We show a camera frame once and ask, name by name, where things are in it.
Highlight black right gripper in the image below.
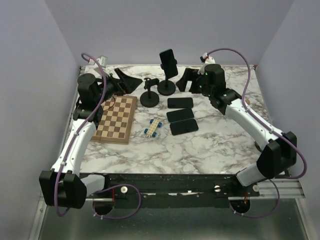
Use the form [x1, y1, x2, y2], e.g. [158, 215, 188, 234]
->
[176, 67, 214, 98]

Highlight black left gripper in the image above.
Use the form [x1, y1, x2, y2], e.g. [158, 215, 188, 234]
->
[95, 67, 143, 105]

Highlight black phone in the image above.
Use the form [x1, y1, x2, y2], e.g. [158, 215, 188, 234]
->
[159, 49, 179, 79]
[166, 108, 194, 123]
[167, 97, 194, 109]
[170, 118, 199, 136]

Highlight black phone stand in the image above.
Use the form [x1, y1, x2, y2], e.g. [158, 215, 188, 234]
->
[140, 77, 160, 108]
[157, 75, 176, 96]

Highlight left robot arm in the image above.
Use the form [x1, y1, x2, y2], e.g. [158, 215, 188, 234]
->
[39, 68, 143, 209]

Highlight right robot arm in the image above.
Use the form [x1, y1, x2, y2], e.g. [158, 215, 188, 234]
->
[176, 63, 297, 196]

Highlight wooden chessboard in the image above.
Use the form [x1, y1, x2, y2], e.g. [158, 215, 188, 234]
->
[91, 96, 138, 144]

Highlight toy car with blue wheels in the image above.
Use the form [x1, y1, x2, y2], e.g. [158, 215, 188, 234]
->
[144, 118, 162, 138]

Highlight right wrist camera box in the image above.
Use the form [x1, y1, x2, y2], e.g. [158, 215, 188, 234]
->
[197, 52, 216, 75]

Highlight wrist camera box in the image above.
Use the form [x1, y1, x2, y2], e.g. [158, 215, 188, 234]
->
[86, 55, 109, 73]
[197, 52, 216, 75]

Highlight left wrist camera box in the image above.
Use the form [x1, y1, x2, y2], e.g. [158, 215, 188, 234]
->
[86, 55, 109, 73]

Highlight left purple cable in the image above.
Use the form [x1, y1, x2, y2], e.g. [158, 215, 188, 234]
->
[54, 52, 142, 221]

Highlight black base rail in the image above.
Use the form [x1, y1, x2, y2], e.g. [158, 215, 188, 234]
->
[51, 171, 293, 208]

